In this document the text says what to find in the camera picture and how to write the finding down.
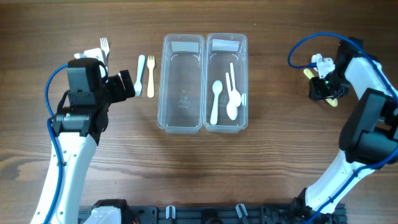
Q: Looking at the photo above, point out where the light blue plastic fork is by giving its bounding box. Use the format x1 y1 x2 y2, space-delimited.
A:
134 55 146 96

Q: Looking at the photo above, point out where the yellow plastic spoon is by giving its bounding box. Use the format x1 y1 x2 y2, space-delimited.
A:
303 68 338 107

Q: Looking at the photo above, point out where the yellow plastic fork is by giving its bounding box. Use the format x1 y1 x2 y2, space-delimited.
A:
147 55 155 98

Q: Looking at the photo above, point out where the white spoon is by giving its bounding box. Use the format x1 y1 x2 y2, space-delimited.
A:
210 80 223 125

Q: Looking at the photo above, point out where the white spoon crossed small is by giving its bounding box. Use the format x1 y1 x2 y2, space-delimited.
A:
230 63 241 107

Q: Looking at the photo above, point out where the white spoon crossed large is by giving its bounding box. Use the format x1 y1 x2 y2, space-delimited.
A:
226 72 238 120

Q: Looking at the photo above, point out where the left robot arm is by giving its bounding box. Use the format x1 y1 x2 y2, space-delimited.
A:
31 58 135 223

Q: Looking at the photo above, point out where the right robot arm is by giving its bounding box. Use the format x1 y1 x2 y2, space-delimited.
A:
303 37 397 214

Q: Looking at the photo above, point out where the clear left plastic container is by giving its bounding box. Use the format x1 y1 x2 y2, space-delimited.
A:
157 34 205 134

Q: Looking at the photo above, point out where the clear plastic container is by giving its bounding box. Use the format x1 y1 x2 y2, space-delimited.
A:
203 33 249 133
157 34 205 134

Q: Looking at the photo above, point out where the clear right plastic container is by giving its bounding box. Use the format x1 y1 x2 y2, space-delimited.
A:
203 33 249 133

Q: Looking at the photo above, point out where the white fork upright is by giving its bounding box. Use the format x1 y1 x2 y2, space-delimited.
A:
100 37 110 59

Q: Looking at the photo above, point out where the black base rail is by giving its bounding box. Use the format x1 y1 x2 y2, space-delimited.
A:
77 198 348 224

